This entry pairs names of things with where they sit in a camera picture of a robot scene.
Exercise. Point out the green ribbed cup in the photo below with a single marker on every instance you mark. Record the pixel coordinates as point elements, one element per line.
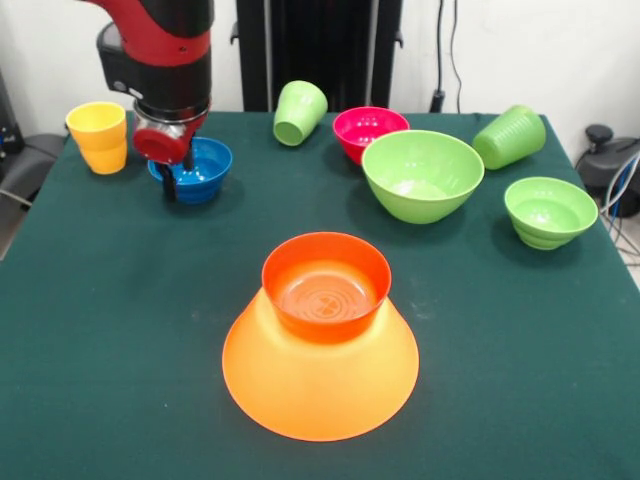
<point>300,110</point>

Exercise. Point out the blue ribbed bowl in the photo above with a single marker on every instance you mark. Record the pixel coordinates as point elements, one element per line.
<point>210,170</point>

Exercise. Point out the dark green tablecloth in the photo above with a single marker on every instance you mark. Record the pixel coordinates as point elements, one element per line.
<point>500,350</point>

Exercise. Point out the black chair base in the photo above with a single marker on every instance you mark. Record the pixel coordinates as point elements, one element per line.
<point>607,160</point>
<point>35,155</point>

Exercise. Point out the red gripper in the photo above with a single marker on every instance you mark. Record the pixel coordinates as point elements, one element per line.
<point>157,146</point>

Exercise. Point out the pink bowl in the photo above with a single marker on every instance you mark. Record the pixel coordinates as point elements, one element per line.
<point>360,130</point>

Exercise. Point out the large green bowl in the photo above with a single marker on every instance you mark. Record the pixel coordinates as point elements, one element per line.
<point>425,170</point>

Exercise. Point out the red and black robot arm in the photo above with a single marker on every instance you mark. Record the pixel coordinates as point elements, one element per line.
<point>165,65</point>

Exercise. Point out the small green ribbed bowl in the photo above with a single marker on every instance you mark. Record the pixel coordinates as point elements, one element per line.
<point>550,210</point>

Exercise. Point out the yellow ribbed cup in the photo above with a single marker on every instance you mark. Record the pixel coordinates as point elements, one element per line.
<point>100,145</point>

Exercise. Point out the green smooth cup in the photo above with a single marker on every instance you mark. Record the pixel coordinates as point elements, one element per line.
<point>510,135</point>

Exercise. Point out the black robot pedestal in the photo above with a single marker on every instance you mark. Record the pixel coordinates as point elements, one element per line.
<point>310,50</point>

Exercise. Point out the large orange bowl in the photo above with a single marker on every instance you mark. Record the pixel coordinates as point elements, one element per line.
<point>320,390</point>

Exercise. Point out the red bowl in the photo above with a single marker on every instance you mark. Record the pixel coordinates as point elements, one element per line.
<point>325,325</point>

